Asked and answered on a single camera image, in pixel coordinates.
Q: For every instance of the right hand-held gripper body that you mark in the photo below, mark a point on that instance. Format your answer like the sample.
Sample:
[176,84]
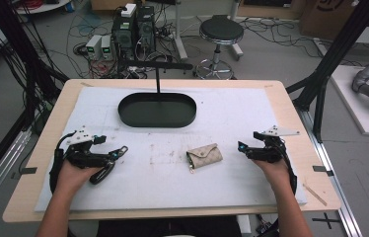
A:
[269,149]

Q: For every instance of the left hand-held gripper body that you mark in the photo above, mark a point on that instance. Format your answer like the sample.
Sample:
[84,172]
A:
[82,157]

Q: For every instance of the person's left hand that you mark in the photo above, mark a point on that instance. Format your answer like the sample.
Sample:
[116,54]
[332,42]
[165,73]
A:
[74,177]

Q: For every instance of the person's right hand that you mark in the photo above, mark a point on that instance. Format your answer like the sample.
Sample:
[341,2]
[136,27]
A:
[273,173]

